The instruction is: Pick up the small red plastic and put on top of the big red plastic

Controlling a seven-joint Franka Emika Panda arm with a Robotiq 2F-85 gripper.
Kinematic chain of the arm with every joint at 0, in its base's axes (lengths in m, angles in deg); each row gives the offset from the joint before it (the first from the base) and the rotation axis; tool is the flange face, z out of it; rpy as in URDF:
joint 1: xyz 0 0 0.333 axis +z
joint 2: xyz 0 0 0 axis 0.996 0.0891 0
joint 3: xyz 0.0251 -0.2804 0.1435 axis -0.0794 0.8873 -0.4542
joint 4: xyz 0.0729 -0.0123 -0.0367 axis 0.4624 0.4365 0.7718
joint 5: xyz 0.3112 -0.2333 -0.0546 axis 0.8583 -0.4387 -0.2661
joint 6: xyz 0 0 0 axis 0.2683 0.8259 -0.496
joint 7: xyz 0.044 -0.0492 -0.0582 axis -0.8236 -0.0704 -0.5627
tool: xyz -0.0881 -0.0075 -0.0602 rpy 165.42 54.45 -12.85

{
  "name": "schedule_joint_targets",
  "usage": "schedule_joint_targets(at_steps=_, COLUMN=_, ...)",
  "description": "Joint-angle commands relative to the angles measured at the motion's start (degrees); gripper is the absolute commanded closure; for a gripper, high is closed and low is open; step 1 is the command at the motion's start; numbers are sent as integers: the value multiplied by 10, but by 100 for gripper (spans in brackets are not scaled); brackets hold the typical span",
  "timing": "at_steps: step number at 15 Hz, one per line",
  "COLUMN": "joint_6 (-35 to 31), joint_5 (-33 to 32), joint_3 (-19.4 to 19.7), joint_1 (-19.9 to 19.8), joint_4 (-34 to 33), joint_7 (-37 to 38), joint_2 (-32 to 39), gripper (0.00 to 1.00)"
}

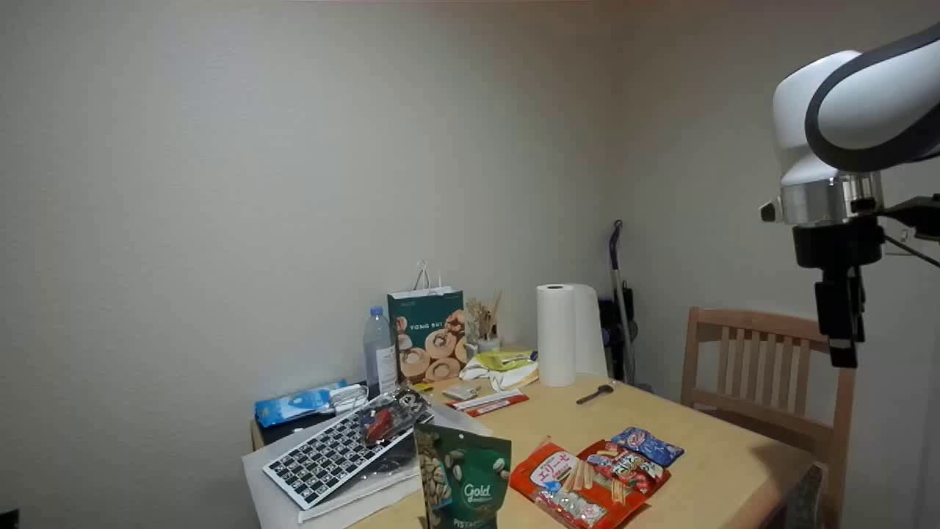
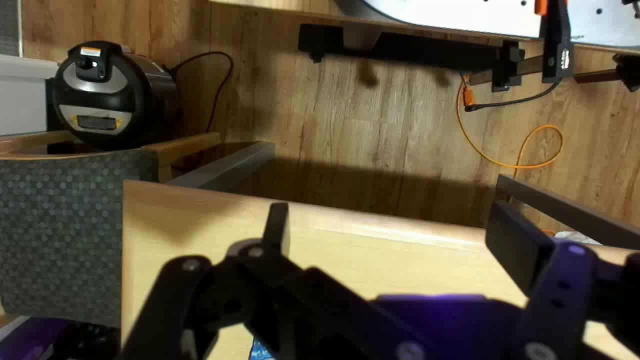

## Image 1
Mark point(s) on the green donut paper bag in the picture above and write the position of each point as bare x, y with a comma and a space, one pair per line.
426, 340

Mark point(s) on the small black table object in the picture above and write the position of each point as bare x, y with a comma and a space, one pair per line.
595, 395

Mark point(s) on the green snack pouch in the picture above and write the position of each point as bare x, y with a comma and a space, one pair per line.
464, 479

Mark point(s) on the yellow white plastic bag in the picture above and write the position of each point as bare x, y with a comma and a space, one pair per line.
501, 369

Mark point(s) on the red white flat box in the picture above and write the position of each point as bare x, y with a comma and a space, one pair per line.
489, 401

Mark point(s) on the black white keyboard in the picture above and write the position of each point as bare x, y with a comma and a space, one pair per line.
326, 459

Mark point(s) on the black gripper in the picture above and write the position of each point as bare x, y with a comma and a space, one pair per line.
841, 294

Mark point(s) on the clear water bottle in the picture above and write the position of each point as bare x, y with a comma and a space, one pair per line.
380, 357

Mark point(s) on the blue wipes packet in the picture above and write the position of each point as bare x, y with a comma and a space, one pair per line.
297, 404

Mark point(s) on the white paper towel roll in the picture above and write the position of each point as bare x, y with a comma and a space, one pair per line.
561, 334

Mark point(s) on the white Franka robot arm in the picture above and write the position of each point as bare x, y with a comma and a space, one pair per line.
841, 99

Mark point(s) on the small red dark packet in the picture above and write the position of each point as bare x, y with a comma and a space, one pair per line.
376, 428

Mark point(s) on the big red snack packet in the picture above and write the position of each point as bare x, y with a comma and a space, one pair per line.
559, 488

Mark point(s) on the small red snack packet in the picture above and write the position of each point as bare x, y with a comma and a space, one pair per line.
626, 467

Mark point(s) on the wooden chair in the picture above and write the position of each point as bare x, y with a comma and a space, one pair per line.
765, 369

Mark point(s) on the beige paper bag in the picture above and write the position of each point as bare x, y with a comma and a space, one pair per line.
486, 319

